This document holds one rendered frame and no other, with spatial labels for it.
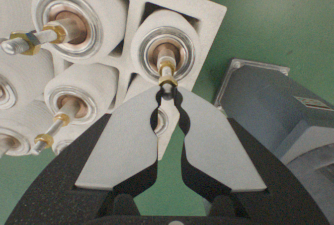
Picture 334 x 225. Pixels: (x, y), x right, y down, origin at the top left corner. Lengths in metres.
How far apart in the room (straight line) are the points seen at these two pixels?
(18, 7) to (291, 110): 0.43
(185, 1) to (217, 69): 0.29
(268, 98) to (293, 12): 0.26
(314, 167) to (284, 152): 0.04
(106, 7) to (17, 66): 0.17
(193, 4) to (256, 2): 0.26
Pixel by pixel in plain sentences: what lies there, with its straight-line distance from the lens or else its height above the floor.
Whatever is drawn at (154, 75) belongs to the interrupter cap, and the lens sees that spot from 0.22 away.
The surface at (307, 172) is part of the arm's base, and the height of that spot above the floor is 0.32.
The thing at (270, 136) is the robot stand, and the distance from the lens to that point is 0.35.
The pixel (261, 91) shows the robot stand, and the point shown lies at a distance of 0.41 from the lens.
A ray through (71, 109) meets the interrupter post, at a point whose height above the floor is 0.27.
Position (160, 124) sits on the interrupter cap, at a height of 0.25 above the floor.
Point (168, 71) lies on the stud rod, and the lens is 0.16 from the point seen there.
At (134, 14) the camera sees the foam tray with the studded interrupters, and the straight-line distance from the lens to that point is 0.28.
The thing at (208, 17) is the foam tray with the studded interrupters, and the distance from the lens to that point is 0.28.
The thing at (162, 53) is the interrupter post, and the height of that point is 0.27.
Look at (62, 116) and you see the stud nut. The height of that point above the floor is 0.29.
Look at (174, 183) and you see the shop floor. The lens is 0.95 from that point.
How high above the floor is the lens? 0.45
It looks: 57 degrees down
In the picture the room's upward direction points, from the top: 179 degrees clockwise
